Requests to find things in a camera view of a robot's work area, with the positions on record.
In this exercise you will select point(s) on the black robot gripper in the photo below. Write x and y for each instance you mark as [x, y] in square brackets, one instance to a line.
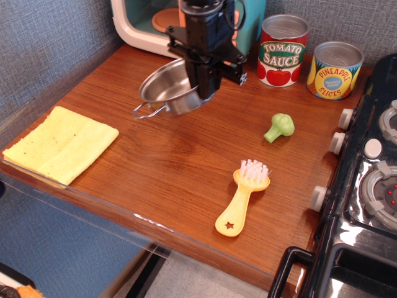
[205, 43]

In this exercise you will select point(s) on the stainless steel pot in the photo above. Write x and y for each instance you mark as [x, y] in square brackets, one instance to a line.
[167, 93]

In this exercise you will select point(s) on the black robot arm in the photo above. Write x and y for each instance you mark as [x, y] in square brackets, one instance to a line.
[201, 3]

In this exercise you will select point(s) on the teal toy microwave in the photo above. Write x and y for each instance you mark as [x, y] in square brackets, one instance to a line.
[133, 23]

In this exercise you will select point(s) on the tomato sauce can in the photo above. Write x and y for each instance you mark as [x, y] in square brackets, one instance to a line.
[281, 50]

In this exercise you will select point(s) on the green toy broccoli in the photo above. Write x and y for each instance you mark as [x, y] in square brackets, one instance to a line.
[282, 124]

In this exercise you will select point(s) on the yellow dish brush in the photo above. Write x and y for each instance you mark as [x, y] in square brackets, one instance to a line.
[252, 176]

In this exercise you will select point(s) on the pineapple slices can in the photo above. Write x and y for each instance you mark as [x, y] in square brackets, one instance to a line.
[334, 70]

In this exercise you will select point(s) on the yellow folded cloth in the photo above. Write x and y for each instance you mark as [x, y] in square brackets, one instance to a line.
[63, 146]

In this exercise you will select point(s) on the clear acrylic barrier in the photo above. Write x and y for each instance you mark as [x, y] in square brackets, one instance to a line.
[167, 179]

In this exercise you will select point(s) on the black toy stove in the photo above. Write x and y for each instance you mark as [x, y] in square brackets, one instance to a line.
[355, 241]

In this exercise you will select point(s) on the orange object at corner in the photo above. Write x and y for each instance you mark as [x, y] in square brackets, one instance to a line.
[28, 292]

